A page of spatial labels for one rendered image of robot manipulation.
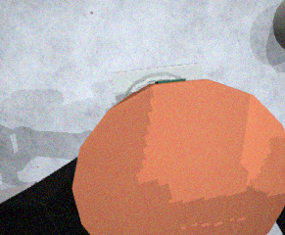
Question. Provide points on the grey balance beam with round pans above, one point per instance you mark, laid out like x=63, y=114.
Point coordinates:
x=127, y=81

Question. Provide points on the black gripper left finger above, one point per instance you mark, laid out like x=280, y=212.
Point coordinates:
x=45, y=208

